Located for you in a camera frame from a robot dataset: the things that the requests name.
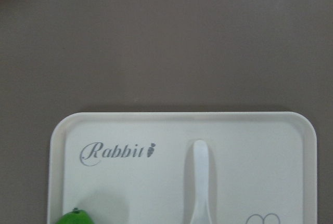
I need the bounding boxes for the cream rabbit tray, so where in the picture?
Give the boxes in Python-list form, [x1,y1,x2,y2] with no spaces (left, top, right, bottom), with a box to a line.
[47,112,317,223]

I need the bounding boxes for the white ceramic spoon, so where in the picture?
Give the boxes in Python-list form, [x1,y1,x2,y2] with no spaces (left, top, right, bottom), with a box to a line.
[190,139,213,223]

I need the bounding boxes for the green lime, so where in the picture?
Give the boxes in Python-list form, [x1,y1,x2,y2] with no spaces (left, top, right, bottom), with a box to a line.
[56,208,94,224]

